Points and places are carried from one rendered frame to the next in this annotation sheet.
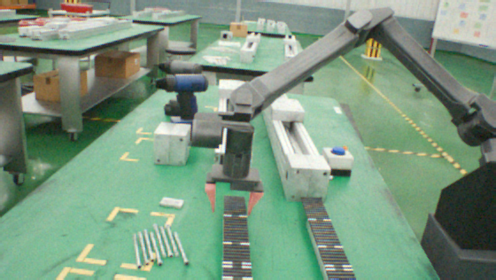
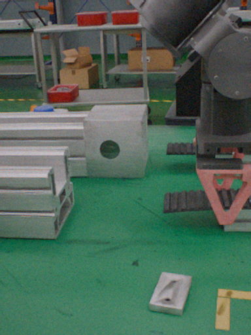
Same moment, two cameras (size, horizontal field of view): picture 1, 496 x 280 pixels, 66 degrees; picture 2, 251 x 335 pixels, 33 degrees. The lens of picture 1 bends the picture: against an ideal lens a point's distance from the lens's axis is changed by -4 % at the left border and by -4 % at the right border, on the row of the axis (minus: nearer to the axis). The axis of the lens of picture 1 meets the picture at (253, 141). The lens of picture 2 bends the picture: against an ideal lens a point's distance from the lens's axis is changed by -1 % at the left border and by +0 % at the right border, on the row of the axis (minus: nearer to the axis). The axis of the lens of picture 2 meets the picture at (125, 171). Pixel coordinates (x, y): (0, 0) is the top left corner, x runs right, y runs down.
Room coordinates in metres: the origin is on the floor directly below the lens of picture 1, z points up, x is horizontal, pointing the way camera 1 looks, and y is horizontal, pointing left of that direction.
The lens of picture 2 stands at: (0.77, 0.50, 1.04)
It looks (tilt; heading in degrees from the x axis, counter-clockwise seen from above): 22 degrees down; 284
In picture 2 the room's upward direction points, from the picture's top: 3 degrees counter-clockwise
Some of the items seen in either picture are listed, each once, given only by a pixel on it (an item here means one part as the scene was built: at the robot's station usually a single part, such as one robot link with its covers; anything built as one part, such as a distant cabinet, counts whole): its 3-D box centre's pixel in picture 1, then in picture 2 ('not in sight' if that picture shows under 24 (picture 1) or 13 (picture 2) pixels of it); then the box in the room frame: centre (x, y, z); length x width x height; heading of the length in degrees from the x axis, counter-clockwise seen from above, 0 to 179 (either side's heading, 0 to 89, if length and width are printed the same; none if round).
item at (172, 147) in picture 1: (176, 143); not in sight; (1.08, 0.23, 0.83); 0.11 x 0.10 x 0.10; 93
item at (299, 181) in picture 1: (309, 177); (119, 137); (0.94, -0.16, 0.83); 0.12 x 0.09 x 0.10; 96
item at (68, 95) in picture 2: not in sight; (91, 68); (1.90, -3.11, 0.50); 1.03 x 0.55 x 1.01; 11
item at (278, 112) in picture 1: (284, 112); not in sight; (1.38, -0.10, 0.87); 0.16 x 0.11 x 0.07; 6
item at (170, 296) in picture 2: (172, 203); (171, 292); (0.81, 0.18, 0.78); 0.05 x 0.03 x 0.01; 84
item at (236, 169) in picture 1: (236, 164); (226, 112); (0.77, 0.03, 0.92); 0.10 x 0.07 x 0.07; 95
